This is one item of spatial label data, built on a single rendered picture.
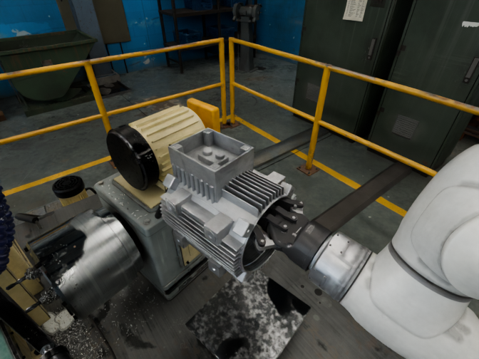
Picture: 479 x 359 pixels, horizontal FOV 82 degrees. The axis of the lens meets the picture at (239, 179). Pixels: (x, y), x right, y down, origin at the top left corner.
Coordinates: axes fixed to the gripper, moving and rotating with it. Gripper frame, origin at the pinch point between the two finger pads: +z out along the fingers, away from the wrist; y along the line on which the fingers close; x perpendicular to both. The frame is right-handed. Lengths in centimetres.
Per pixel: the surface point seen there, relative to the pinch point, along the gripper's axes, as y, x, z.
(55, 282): 29.6, 27.1, 23.3
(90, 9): -198, 78, 469
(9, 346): 45, 48, 30
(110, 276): 19.7, 32.6, 19.3
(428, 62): -264, 33, 8
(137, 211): 5.8, 24.0, 25.9
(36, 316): 38, 57, 39
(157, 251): 6.4, 34.0, 17.9
